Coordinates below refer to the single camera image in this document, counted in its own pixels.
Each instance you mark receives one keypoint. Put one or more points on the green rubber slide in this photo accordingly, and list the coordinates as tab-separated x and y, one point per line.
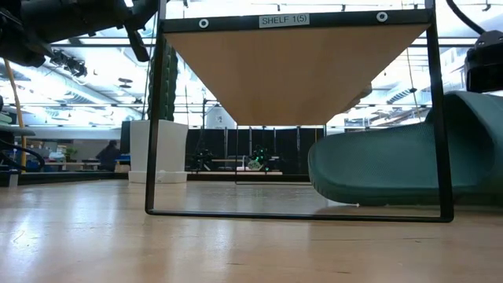
393	165

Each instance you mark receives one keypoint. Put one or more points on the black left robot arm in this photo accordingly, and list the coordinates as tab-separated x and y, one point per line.
70	19

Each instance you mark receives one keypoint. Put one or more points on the black background partition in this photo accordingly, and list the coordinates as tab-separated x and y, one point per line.
291	149

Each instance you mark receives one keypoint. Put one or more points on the background robot with green light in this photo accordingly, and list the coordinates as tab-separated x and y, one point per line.
260	157

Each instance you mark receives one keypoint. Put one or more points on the green cactus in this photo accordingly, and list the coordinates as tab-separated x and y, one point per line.
169	86

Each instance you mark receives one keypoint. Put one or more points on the white hexagonal plant pot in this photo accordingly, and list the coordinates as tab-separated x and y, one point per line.
169	149

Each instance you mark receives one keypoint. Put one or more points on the person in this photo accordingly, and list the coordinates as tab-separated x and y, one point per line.
109	157

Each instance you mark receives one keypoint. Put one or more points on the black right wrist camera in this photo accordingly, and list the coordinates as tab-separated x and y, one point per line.
491	45

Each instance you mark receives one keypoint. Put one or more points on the wooden shelf with black frame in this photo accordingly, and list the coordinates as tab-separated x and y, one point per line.
294	74

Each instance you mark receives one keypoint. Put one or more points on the black metal table frame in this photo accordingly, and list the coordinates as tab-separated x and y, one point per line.
78	177

